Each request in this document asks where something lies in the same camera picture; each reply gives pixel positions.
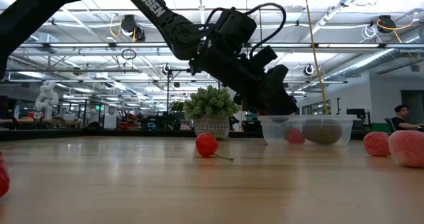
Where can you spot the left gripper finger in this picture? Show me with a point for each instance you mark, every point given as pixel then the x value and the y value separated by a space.
pixel 278 94

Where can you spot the red strawberry with large leaf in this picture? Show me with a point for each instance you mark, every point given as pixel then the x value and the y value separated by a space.
pixel 295 136

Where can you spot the brown toy kiwi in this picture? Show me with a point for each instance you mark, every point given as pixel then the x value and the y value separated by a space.
pixel 321 132

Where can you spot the pink toy peach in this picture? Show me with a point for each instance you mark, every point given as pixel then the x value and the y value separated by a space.
pixel 407 149
pixel 377 144

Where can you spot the red strawberry with small leaves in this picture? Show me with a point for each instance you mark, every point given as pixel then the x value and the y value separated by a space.
pixel 3 179

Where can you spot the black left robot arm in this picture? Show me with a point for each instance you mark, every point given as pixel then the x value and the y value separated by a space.
pixel 179 35

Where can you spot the clear plastic tupperware container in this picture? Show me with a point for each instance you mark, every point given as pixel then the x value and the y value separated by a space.
pixel 348 128

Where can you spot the green plant in white pot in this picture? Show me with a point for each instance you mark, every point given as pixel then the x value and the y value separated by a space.
pixel 210 104

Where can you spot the dark green background plant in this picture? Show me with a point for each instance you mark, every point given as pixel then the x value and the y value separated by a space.
pixel 177 107

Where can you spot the small black background monitor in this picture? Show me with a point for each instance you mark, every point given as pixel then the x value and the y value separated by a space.
pixel 356 113

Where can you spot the long linear ceiling light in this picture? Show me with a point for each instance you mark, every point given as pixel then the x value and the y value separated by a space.
pixel 132 45

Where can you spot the person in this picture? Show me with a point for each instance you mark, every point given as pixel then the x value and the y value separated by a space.
pixel 401 113

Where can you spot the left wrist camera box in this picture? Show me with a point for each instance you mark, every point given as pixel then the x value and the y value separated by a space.
pixel 265 56

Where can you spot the black aluminium table frame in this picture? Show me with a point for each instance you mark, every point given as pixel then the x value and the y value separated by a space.
pixel 132 134

